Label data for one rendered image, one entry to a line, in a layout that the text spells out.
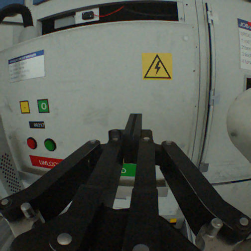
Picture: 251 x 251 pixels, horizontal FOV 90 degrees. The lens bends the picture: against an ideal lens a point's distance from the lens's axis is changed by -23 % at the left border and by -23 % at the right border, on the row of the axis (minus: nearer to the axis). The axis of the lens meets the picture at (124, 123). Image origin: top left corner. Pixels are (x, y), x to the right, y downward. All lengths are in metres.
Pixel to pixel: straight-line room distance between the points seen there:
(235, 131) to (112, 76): 0.24
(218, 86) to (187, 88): 0.32
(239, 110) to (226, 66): 0.37
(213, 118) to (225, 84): 0.14
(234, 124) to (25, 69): 0.44
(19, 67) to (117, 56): 0.24
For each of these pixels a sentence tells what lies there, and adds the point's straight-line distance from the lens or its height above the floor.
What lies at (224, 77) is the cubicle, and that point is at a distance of 0.63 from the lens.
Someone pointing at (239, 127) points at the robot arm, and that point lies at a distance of 0.29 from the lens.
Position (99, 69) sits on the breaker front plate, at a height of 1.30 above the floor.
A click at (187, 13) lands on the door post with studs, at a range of 0.64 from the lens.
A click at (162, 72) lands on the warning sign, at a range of 0.30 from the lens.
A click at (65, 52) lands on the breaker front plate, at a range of 0.34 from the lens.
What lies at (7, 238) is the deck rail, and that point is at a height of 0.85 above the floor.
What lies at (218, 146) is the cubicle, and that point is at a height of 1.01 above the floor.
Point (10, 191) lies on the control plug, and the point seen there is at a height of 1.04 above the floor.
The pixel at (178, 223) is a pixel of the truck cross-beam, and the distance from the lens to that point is 0.51.
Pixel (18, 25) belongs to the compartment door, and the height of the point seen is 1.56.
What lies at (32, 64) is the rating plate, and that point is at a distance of 0.39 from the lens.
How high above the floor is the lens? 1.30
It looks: 19 degrees down
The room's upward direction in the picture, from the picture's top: 2 degrees counter-clockwise
